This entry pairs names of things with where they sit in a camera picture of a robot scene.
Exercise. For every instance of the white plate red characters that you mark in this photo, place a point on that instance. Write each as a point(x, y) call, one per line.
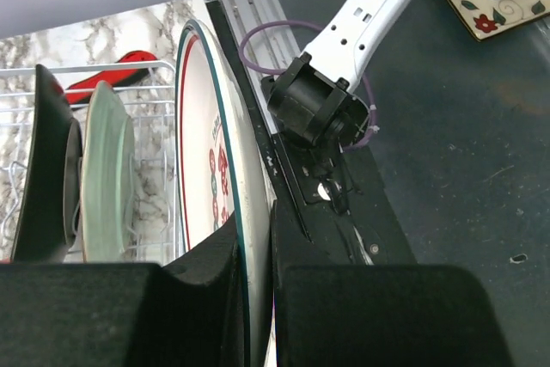
point(220, 172)

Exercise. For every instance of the red black utensil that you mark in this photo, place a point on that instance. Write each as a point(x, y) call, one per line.
point(116, 78)

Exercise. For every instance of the clear dish rack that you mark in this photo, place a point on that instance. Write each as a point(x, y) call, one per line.
point(150, 106)

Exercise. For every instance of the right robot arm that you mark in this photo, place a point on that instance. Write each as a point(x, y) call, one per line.
point(314, 97)

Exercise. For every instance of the mint floral round plate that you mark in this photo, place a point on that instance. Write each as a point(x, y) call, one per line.
point(107, 183)

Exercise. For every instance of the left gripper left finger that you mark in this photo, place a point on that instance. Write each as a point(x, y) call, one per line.
point(188, 313)

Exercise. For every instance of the teal square plate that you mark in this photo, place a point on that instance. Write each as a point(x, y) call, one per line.
point(45, 228)

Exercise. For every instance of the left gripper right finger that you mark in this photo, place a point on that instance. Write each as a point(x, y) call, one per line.
point(329, 314)

